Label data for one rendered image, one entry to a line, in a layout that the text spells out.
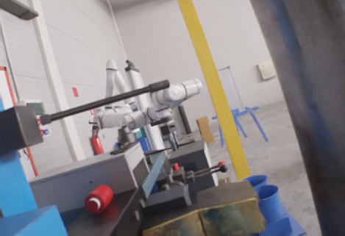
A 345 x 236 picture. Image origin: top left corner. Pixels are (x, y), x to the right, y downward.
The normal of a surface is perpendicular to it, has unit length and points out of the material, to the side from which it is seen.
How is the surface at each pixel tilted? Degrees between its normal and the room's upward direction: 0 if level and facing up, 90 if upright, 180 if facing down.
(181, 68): 90
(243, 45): 90
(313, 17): 90
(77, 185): 90
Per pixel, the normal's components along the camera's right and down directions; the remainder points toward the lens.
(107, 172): -0.05, 0.00
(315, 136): -0.86, 0.28
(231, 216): -0.29, 0.08
